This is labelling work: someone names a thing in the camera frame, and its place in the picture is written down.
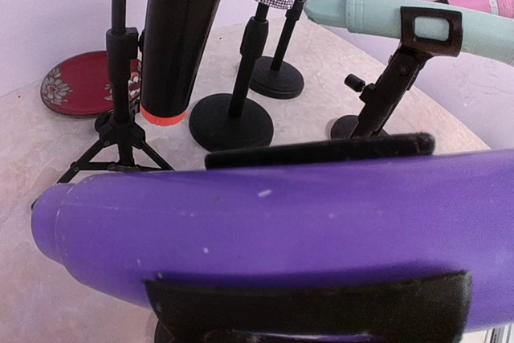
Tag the black stand of orange microphone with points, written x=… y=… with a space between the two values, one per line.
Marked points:
x=272 y=76

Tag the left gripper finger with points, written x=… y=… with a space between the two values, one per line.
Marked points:
x=431 y=309
x=340 y=150

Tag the black tripod shock-mount stand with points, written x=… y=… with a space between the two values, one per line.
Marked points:
x=121 y=145

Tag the purple microphone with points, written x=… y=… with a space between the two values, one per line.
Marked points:
x=325 y=225

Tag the red floral plate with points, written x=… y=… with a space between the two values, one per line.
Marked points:
x=79 y=86

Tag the black stand of rhinestone microphone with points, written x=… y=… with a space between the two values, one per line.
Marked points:
x=225 y=121

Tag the black stand of teal microphone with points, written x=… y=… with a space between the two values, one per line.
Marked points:
x=382 y=97

